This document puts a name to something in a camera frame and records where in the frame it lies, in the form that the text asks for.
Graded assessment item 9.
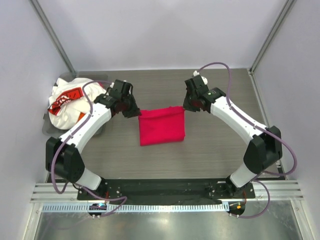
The pink t shirt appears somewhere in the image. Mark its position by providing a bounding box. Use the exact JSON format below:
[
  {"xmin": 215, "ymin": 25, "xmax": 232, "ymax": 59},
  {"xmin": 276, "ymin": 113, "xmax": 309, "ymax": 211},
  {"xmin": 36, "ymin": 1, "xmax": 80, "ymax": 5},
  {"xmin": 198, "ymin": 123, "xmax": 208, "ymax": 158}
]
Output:
[{"xmin": 138, "ymin": 106, "xmax": 186, "ymax": 146}]

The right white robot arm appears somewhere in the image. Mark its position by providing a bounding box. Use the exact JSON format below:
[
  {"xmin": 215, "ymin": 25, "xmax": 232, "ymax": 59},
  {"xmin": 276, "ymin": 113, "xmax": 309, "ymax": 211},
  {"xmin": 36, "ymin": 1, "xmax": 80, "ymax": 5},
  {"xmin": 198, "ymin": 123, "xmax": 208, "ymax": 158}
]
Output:
[{"xmin": 183, "ymin": 75, "xmax": 283, "ymax": 198}]

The aluminium front rail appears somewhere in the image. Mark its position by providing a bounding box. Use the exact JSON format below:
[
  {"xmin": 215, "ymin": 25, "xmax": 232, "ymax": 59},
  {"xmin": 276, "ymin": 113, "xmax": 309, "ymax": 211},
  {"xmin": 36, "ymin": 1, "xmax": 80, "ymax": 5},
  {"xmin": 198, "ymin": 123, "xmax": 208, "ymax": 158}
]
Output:
[{"xmin": 30, "ymin": 180, "xmax": 304, "ymax": 204}]

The aluminium frame post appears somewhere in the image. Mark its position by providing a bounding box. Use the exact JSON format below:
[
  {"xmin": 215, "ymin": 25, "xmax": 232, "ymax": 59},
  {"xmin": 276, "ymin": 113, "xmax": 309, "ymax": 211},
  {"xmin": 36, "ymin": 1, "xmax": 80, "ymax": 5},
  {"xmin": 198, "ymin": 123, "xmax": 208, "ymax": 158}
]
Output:
[
  {"xmin": 29, "ymin": 0, "xmax": 77, "ymax": 77},
  {"xmin": 248, "ymin": 0, "xmax": 297, "ymax": 75}
]

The white slotted cable duct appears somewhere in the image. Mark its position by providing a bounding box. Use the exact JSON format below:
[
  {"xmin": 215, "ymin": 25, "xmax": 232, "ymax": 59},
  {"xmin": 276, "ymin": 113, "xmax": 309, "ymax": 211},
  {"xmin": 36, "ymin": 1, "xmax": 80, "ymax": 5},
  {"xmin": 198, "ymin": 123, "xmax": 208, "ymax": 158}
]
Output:
[{"xmin": 42, "ymin": 202, "xmax": 229, "ymax": 213}]

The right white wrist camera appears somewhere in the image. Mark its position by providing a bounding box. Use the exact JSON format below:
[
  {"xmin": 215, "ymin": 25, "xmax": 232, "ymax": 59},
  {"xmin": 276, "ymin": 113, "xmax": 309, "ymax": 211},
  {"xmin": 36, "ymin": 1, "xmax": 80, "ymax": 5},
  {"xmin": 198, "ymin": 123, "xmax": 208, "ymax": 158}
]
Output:
[{"xmin": 192, "ymin": 70, "xmax": 208, "ymax": 85}]

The white t shirt red print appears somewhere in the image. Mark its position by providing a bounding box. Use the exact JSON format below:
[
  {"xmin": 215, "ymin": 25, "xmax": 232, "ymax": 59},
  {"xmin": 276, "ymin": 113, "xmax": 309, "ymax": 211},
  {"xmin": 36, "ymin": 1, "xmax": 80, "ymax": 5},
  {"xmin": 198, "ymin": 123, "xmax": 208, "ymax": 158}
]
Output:
[{"xmin": 47, "ymin": 77, "xmax": 106, "ymax": 130}]

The left aluminium frame post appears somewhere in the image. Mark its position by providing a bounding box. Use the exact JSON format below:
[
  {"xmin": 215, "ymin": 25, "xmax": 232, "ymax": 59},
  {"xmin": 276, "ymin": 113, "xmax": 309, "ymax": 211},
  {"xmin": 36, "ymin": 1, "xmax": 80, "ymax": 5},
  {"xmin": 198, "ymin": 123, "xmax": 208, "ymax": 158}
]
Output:
[{"xmin": 29, "ymin": 0, "xmax": 77, "ymax": 77}]

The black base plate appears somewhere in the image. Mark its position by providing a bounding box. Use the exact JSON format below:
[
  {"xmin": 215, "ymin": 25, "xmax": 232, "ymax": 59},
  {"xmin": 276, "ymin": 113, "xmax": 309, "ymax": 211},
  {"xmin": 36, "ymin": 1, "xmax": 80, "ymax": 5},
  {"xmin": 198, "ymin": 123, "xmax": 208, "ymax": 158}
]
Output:
[{"xmin": 76, "ymin": 177, "xmax": 256, "ymax": 208}]

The right aluminium frame post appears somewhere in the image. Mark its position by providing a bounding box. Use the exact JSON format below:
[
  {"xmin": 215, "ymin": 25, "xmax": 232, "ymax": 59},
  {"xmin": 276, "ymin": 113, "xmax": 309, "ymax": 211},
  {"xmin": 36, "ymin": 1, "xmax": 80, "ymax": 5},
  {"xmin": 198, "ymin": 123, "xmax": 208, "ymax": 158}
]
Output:
[{"xmin": 248, "ymin": 0, "xmax": 297, "ymax": 75}]

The orange t shirt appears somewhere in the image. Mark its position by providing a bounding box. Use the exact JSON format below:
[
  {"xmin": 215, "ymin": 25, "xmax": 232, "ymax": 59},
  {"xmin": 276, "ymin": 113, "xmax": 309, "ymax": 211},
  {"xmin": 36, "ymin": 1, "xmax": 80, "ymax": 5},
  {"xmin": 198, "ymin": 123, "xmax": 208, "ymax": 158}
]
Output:
[{"xmin": 77, "ymin": 112, "xmax": 86, "ymax": 122}]

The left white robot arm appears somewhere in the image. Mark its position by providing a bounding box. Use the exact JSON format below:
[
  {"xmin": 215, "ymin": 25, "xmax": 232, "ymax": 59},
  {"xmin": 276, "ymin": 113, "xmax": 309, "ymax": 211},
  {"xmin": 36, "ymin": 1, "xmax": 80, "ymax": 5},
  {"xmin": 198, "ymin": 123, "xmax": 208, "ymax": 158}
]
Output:
[{"xmin": 45, "ymin": 79, "xmax": 141, "ymax": 200}]

